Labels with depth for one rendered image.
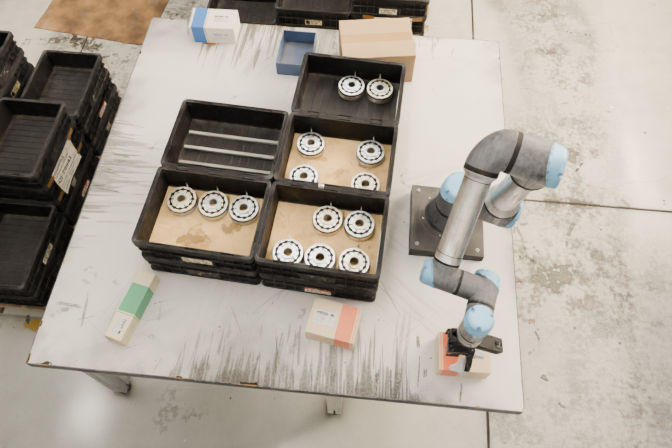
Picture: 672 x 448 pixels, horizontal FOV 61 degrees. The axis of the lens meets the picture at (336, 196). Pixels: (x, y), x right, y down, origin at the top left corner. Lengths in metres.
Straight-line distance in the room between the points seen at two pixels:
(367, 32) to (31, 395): 2.12
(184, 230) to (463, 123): 1.19
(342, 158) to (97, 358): 1.07
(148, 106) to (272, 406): 1.38
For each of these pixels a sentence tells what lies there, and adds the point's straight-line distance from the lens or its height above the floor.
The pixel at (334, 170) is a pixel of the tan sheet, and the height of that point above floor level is 0.83.
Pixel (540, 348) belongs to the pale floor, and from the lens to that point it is 2.81.
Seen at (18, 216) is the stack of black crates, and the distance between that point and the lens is 2.98.
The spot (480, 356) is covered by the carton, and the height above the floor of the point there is 0.78.
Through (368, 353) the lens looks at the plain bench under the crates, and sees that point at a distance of 1.93.
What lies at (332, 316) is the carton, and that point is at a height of 0.78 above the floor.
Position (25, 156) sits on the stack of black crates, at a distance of 2.85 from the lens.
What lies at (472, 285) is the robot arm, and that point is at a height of 1.09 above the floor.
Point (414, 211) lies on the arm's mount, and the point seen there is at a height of 0.75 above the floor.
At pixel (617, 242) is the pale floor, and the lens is 3.17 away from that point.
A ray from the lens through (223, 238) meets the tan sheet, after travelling 1.96.
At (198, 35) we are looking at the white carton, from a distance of 2.69.
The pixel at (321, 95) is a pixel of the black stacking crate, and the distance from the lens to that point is 2.27.
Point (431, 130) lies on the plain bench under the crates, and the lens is 2.36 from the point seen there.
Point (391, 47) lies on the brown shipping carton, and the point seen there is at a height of 0.86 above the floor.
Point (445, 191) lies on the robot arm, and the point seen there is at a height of 0.96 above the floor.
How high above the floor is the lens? 2.56
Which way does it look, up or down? 60 degrees down
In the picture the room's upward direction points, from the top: straight up
